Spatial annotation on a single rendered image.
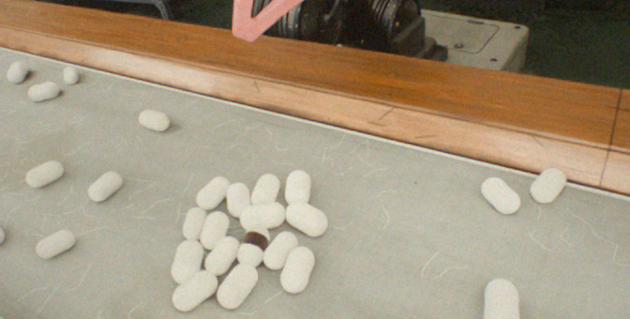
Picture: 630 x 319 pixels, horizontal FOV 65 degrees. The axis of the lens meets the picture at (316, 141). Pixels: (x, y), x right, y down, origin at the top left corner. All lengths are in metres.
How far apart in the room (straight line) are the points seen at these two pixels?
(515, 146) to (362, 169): 0.13
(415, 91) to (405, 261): 0.19
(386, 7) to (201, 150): 0.55
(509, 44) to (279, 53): 0.68
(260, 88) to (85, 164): 0.20
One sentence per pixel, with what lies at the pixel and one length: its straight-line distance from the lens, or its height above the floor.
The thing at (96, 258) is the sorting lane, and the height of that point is 0.74.
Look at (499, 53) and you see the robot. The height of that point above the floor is 0.48.
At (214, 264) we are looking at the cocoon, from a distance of 0.39.
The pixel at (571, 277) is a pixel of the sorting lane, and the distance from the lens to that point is 0.39.
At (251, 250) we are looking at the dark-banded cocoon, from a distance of 0.38.
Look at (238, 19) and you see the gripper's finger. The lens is 0.32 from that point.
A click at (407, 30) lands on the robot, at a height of 0.59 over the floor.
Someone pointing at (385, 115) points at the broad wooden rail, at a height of 0.76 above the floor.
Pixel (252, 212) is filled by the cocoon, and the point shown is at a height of 0.76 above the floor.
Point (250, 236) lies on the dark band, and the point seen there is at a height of 0.76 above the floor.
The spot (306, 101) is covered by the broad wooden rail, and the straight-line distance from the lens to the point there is 0.52.
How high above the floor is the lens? 1.05
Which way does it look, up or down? 39 degrees down
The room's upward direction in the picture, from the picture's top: 11 degrees counter-clockwise
